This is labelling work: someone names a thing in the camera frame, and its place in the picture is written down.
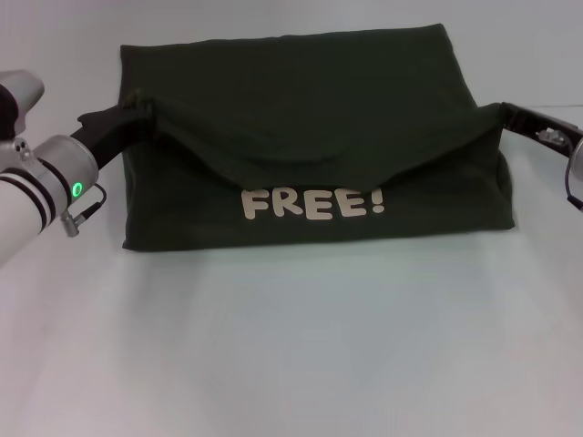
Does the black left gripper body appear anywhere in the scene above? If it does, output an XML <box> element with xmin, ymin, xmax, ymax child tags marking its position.
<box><xmin>67</xmin><ymin>103</ymin><xmax>154</xmax><ymax>172</ymax></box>

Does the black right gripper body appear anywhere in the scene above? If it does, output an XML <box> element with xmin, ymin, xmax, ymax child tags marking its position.
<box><xmin>499</xmin><ymin>101</ymin><xmax>583</xmax><ymax>158</ymax></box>

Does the dark green shirt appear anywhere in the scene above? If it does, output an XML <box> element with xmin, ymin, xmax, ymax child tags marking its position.
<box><xmin>76</xmin><ymin>22</ymin><xmax>517</xmax><ymax>251</ymax></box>

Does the right arm cable with plug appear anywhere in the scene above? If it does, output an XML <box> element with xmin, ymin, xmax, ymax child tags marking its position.
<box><xmin>563</xmin><ymin>149</ymin><xmax>583</xmax><ymax>205</ymax></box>

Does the arm cable with plug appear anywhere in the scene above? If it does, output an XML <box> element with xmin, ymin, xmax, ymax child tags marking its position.
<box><xmin>60</xmin><ymin>184</ymin><xmax>107</xmax><ymax>238</ymax></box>
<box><xmin>563</xmin><ymin>149</ymin><xmax>583</xmax><ymax>205</ymax></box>

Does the left arm cable with plug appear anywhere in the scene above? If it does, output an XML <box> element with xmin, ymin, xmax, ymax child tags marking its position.
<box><xmin>60</xmin><ymin>184</ymin><xmax>107</xmax><ymax>238</ymax></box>

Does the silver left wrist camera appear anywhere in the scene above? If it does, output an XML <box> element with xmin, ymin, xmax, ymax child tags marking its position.
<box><xmin>0</xmin><ymin>69</ymin><xmax>46</xmax><ymax>142</ymax></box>

